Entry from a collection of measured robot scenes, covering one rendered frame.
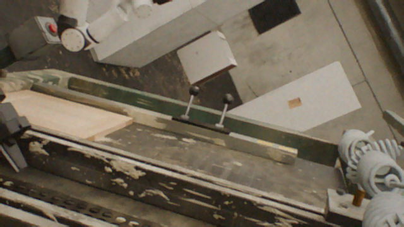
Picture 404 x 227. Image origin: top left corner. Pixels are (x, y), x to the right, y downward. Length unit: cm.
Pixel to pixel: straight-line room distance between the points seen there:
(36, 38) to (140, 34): 211
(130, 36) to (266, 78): 589
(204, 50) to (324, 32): 371
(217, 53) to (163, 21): 266
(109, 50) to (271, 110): 205
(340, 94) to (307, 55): 454
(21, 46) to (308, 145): 120
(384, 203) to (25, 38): 153
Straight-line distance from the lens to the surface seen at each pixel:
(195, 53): 639
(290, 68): 931
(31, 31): 179
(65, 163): 89
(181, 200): 81
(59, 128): 116
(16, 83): 151
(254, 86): 940
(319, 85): 485
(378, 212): 53
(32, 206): 63
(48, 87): 154
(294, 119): 487
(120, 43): 388
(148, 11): 137
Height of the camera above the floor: 181
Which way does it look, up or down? 17 degrees down
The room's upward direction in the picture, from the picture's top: 65 degrees clockwise
